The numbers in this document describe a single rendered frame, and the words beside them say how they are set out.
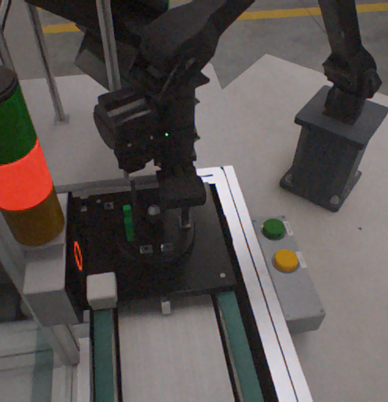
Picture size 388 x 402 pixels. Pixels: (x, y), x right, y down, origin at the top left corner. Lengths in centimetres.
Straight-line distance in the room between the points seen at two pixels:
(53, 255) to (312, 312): 44
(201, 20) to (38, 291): 33
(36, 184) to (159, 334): 43
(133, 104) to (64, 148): 63
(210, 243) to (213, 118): 52
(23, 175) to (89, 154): 76
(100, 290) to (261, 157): 57
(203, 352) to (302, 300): 18
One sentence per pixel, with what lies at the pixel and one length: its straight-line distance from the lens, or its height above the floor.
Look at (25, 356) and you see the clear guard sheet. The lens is 46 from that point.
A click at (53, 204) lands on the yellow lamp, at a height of 130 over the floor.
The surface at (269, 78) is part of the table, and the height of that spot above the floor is 86.
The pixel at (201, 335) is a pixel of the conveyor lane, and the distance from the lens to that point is 72.
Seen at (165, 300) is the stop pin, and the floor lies 97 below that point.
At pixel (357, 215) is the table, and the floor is 86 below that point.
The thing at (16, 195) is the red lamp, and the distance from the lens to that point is 36.
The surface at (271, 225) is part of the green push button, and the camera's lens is 78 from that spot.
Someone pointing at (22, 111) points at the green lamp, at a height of 139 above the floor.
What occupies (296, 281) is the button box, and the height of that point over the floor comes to 96.
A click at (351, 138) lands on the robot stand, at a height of 106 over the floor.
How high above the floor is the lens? 157
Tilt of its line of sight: 48 degrees down
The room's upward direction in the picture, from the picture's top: straight up
